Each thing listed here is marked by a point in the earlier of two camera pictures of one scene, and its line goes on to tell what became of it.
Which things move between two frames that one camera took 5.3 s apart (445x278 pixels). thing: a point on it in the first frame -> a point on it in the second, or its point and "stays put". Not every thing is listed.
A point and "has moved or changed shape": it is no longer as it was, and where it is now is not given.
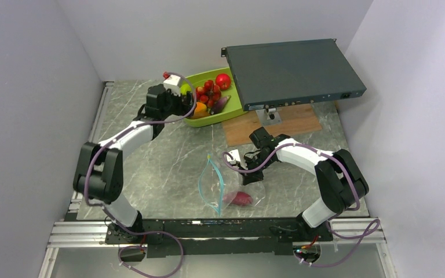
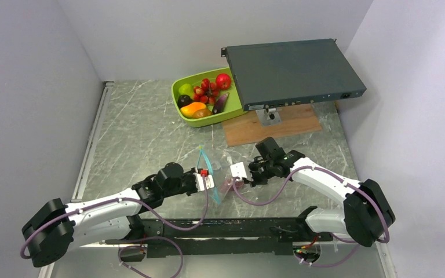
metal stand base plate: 274,116 stays put
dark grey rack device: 278,75 stays put
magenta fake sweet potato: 239,198 -> 228,185
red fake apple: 223,81 stays put
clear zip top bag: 222,186 has moved or changed shape
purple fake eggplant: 219,105 stays put
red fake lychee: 200,90 stays put
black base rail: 275,237 stays put
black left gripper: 182,109 -> 190,174
